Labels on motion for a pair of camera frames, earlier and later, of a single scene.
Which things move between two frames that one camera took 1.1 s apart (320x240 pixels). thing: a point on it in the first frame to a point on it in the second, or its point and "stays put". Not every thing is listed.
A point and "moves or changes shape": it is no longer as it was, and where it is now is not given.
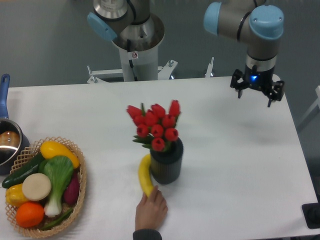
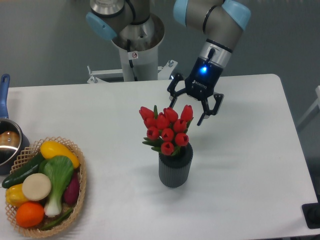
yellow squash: (50, 148) stays put
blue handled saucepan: (13, 143) stays put
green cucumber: (30, 168) stays put
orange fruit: (29, 214) stays put
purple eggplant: (71, 193) stays put
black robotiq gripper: (259, 79) to (200, 85)
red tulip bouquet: (155, 127) moves or changes shape
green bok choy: (59, 170) stays put
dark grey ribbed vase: (165, 166) moves or changes shape
